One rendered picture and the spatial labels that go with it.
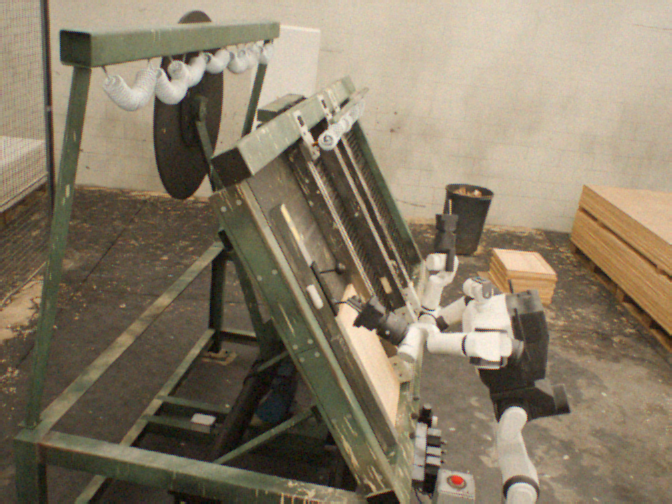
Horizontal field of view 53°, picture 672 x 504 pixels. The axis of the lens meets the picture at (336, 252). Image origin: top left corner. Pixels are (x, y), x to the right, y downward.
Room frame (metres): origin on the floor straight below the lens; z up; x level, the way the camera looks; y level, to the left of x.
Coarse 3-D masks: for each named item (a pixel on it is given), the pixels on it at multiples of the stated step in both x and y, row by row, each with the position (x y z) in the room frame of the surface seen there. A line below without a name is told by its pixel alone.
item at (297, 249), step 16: (288, 224) 2.10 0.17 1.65; (288, 240) 2.10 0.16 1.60; (304, 256) 2.10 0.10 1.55; (304, 272) 2.09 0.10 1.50; (320, 288) 2.09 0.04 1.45; (336, 320) 2.08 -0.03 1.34; (352, 352) 2.07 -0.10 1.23; (352, 368) 2.07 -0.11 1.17; (368, 384) 2.07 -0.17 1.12; (368, 400) 2.06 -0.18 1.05; (384, 416) 2.06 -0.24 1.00; (384, 432) 2.05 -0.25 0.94
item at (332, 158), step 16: (320, 96) 3.06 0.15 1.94; (352, 112) 3.04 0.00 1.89; (320, 128) 3.03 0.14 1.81; (336, 160) 3.02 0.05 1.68; (336, 176) 3.02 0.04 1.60; (352, 192) 3.01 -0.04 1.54; (352, 208) 3.00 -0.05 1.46; (368, 224) 3.00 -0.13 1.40; (368, 240) 2.99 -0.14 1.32; (384, 256) 2.99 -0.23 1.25; (384, 272) 2.98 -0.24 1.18; (400, 288) 3.01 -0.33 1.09; (400, 304) 2.97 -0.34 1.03; (416, 320) 3.00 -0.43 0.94
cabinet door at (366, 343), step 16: (352, 288) 2.48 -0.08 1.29; (352, 320) 2.31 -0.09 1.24; (352, 336) 2.22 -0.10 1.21; (368, 336) 2.39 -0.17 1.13; (368, 352) 2.30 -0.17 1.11; (384, 352) 2.47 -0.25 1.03; (368, 368) 2.21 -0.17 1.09; (384, 368) 2.38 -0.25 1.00; (384, 384) 2.29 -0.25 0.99; (384, 400) 2.21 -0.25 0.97
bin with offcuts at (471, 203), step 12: (456, 192) 6.87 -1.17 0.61; (468, 192) 7.00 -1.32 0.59; (480, 192) 6.92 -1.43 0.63; (492, 192) 6.92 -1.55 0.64; (456, 204) 6.70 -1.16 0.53; (468, 204) 6.65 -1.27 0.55; (480, 204) 6.67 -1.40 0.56; (468, 216) 6.66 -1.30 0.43; (480, 216) 6.70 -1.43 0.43; (456, 228) 6.70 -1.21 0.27; (468, 228) 6.68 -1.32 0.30; (480, 228) 6.74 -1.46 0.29; (456, 240) 6.70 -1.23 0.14; (468, 240) 6.69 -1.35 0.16; (456, 252) 6.71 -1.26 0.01; (468, 252) 6.71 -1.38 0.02
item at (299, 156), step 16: (304, 128) 2.56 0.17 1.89; (336, 128) 2.54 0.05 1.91; (304, 144) 2.53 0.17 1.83; (288, 160) 2.54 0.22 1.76; (304, 160) 2.53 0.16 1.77; (304, 176) 2.53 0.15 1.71; (304, 192) 2.53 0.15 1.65; (320, 192) 2.52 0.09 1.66; (320, 208) 2.52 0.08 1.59; (320, 224) 2.52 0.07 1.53; (336, 224) 2.51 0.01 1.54; (336, 240) 2.51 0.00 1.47; (336, 256) 2.51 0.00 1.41; (352, 256) 2.50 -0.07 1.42; (352, 272) 2.50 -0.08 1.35; (368, 288) 2.50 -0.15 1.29; (400, 368) 2.47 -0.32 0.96
